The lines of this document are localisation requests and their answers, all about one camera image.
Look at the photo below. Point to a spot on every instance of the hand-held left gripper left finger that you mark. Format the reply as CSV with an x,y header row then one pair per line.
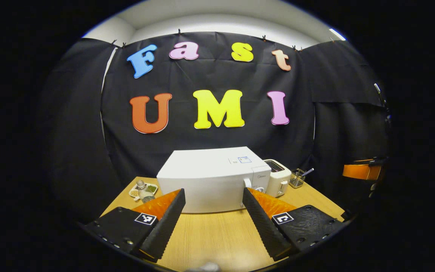
x,y
166,223

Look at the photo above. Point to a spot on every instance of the white microwave oven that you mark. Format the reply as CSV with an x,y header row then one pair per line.
x,y
202,177

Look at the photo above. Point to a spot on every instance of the black table edge clamp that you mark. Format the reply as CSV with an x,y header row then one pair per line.
x,y
346,215

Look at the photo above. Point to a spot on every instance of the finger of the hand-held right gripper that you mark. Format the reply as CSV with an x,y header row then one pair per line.
x,y
359,172

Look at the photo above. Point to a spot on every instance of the clear plastic bottle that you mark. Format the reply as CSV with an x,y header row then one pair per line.
x,y
145,192

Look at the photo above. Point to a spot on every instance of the white toaster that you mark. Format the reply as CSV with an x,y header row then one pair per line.
x,y
278,179

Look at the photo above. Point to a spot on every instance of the metal spoon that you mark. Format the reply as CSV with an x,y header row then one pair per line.
x,y
308,172

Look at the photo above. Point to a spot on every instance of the divided plate of beans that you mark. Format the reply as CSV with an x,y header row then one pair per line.
x,y
151,187

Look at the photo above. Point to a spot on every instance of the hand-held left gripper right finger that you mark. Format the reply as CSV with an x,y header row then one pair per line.
x,y
263,223

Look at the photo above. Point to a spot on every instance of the black backdrop cloth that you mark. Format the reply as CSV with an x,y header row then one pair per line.
x,y
77,132

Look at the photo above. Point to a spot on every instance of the ceiling light panel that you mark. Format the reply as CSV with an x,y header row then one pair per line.
x,y
337,34

